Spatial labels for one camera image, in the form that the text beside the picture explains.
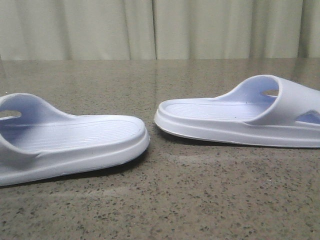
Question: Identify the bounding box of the light blue slipper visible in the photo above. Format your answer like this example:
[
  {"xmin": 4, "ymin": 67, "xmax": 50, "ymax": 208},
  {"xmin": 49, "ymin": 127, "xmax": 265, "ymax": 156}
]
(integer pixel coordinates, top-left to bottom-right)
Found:
[
  {"xmin": 154, "ymin": 74, "xmax": 320, "ymax": 148},
  {"xmin": 0, "ymin": 93, "xmax": 150, "ymax": 186}
]

